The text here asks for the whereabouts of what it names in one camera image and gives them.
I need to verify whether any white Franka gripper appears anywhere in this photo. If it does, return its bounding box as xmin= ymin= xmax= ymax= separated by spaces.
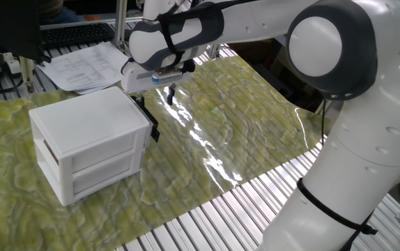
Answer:
xmin=121 ymin=62 xmax=194 ymax=109

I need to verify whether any white drawer with black handle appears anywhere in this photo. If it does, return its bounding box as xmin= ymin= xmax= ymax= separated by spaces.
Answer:
xmin=70 ymin=94 xmax=161 ymax=174

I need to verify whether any white plain drawer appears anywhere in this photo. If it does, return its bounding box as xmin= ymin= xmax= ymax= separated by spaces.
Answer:
xmin=72 ymin=151 xmax=144 ymax=196

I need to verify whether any green marble pattern mat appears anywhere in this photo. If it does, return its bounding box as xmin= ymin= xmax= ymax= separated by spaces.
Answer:
xmin=0 ymin=55 xmax=330 ymax=251

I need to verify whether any printed paper stack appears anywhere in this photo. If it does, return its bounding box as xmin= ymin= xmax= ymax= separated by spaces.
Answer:
xmin=36 ymin=40 xmax=130 ymax=96

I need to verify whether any black computer keyboard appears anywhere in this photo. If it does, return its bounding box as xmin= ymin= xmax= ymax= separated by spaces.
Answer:
xmin=40 ymin=22 xmax=116 ymax=50

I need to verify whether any seated person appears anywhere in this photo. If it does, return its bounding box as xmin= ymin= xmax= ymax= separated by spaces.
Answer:
xmin=38 ymin=0 xmax=82 ymax=25

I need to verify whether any white power strip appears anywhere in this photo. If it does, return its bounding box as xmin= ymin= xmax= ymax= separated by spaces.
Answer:
xmin=2 ymin=52 xmax=22 ymax=76

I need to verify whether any black monitor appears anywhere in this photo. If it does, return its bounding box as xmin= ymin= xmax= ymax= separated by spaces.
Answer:
xmin=0 ymin=0 xmax=45 ymax=89

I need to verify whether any silver camera with blue cap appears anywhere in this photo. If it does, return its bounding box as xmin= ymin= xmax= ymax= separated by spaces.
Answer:
xmin=151 ymin=68 xmax=184 ymax=84

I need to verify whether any black forearm cable strap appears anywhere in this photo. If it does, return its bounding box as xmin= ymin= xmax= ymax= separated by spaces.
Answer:
xmin=156 ymin=12 xmax=187 ymax=67

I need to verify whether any white plastic drawer cabinet frame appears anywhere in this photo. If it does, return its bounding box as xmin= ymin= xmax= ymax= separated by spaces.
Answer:
xmin=28 ymin=86 xmax=152 ymax=207

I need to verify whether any aluminium frame post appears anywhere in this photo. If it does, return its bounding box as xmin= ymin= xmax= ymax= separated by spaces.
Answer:
xmin=17 ymin=55 xmax=36 ymax=94
xmin=114 ymin=0 xmax=129 ymax=53
xmin=205 ymin=43 xmax=222 ymax=61

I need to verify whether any black knotted cable strap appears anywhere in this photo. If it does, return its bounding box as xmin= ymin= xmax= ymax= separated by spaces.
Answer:
xmin=296 ymin=177 xmax=378 ymax=238

